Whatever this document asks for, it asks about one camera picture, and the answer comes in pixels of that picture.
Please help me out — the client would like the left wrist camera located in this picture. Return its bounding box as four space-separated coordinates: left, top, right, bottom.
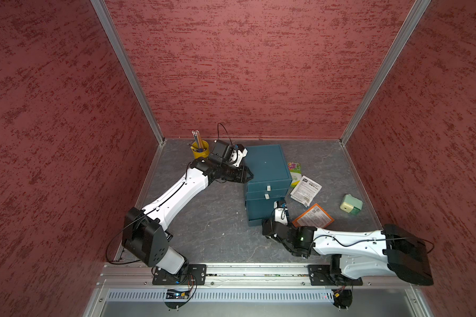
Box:
228 144 248 168

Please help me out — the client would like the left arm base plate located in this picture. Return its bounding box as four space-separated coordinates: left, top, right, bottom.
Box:
152 264 207 287

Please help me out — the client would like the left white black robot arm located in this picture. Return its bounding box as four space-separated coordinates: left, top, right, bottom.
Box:
122 158 254 276

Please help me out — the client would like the white label seed bag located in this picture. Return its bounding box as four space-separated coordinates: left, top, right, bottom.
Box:
290 176 322 207

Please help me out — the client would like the green flower seed bag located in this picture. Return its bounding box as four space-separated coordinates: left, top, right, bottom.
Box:
288 162 302 188

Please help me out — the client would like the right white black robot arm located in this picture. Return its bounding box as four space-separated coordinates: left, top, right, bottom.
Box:
263 219 434 286

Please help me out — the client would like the teal bottom drawer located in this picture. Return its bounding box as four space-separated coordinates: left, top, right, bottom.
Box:
245 198 285 227

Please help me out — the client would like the orange seed bag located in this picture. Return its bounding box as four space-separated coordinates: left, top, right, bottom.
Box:
292 203 335 228

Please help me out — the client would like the teal three-drawer cabinet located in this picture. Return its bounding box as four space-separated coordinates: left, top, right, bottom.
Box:
245 145 292 201

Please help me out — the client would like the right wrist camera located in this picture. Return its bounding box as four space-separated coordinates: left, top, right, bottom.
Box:
274 199 289 225

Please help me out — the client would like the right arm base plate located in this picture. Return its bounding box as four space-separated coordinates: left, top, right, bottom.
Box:
308 265 363 287

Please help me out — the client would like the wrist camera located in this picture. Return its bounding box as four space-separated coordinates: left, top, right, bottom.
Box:
274 199 289 225
228 144 248 168

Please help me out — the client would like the aluminium front rail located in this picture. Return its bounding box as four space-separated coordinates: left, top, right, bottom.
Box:
81 262 435 317

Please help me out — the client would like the green cream pencil sharpener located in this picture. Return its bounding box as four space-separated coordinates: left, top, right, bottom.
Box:
340 194 363 215

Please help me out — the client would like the yellow pencil cup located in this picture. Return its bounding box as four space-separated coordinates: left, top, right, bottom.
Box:
190 140 210 159

